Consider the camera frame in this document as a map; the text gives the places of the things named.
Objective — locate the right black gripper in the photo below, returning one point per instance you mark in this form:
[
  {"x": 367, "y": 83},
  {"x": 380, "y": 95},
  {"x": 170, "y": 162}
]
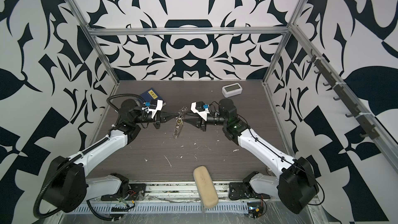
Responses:
[{"x": 197, "y": 123}]

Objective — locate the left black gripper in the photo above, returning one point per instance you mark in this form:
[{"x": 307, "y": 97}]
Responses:
[{"x": 160, "y": 116}]

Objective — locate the metal plate with keyrings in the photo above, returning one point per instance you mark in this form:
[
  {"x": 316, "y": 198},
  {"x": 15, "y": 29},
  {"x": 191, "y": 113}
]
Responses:
[{"x": 179, "y": 122}]

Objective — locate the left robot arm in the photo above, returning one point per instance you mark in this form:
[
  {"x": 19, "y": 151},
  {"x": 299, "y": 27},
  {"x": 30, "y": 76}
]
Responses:
[{"x": 67, "y": 185}]

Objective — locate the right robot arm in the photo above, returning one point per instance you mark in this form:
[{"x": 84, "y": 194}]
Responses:
[{"x": 293, "y": 183}]

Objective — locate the blue book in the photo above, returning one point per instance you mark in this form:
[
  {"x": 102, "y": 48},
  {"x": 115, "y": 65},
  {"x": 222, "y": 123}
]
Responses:
[{"x": 150, "y": 94}]

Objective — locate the white digital clock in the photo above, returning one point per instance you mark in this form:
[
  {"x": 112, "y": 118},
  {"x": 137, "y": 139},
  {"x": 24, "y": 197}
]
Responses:
[{"x": 232, "y": 90}]

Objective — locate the beige glasses case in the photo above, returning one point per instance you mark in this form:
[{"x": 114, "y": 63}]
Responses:
[{"x": 205, "y": 187}]

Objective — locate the small silver knob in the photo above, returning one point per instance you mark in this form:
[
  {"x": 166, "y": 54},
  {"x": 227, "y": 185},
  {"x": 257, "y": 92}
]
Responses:
[{"x": 270, "y": 172}]

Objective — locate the small circuit board left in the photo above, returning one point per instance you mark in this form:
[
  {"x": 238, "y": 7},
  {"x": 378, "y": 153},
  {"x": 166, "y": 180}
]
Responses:
[{"x": 125, "y": 208}]

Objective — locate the small circuit board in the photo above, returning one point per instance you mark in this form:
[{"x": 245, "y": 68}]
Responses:
[
  {"x": 256, "y": 209},
  {"x": 125, "y": 208}
]

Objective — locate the small circuit board right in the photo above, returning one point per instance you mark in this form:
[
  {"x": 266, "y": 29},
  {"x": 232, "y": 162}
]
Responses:
[{"x": 256, "y": 209}]

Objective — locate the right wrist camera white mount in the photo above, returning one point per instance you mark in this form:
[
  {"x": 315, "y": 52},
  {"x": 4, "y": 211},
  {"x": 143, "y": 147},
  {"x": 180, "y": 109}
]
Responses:
[{"x": 201, "y": 109}]

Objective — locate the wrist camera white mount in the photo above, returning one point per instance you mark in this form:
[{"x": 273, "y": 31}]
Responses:
[
  {"x": 153, "y": 107},
  {"x": 201, "y": 109}
]

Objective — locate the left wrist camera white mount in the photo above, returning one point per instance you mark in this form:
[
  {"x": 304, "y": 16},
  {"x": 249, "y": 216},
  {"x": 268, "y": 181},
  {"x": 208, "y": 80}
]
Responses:
[{"x": 153, "y": 107}]

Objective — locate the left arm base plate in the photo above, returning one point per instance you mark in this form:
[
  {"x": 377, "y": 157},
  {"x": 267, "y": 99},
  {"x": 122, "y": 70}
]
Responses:
[{"x": 127, "y": 192}]

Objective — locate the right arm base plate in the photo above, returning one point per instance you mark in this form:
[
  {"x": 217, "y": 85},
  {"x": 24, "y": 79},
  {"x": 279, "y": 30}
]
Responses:
[{"x": 240, "y": 191}]

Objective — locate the white slotted cable duct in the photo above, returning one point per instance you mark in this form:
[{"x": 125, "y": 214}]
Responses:
[{"x": 175, "y": 208}]

